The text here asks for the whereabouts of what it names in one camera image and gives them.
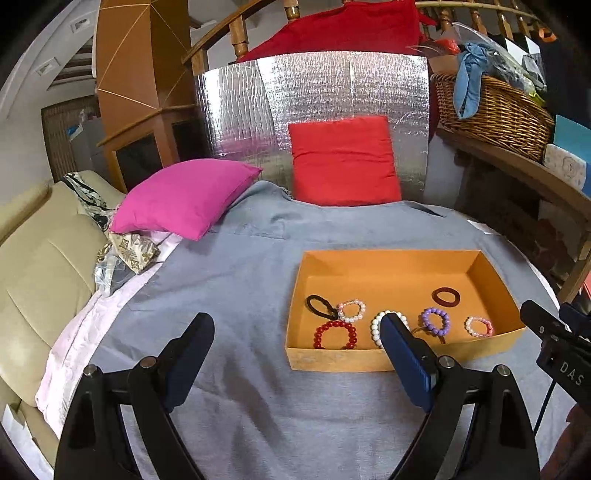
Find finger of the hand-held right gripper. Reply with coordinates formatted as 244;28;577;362
558;302;591;340
520;299;568;339

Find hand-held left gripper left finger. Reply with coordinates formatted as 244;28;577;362
53;312;216;480

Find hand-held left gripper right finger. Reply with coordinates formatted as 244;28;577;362
379;312;541;480

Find purple bead bracelet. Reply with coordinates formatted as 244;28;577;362
419;307;450;337

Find pink and white bead bracelet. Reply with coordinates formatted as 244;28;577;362
337;300;366;324

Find orange cardboard box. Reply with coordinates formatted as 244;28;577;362
284;249;528;374

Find black hair tie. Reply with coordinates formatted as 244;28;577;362
305;294;340;320

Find grey blanket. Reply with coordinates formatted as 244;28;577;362
60;180;578;480

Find gold patterned cloth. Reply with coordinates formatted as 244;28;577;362
108;231;161;275

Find clear plastic bag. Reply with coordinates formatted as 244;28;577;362
95;242;125;296

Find white patterned box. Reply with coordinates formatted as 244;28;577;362
542;143;588;190

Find pink cushion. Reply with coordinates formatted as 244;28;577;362
110;158;264;241

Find curved wooden shelf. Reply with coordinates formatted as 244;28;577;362
434;124;591;305

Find beige leather sofa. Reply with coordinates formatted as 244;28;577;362
0;170;127;480

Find teal card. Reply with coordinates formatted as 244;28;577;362
551;114;591;164

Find black and white scarf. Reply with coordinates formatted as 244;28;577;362
62;172;122;232

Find wicker basket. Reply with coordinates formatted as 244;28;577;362
431;71;555;162

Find small red cushion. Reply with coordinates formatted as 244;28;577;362
287;115;402;207

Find blue cloth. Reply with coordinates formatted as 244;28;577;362
452;41;497;120

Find crumpled plastic bag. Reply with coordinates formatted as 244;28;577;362
452;21;550;93

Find woven rattan door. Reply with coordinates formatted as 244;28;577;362
41;96;100;183

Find silver insulation sheet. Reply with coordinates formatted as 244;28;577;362
193;50;431;204

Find brown wooden cabinet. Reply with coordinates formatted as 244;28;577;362
92;0;208;195

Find wooden railing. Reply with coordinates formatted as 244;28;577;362
181;0;555;77

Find large red cushion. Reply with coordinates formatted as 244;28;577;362
235;0;430;63

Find black cable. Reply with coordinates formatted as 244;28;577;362
533;381;558;437

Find dark red hair tie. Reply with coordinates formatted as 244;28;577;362
431;287;464;306

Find red bead bracelet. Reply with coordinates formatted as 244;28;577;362
314;320;358;350

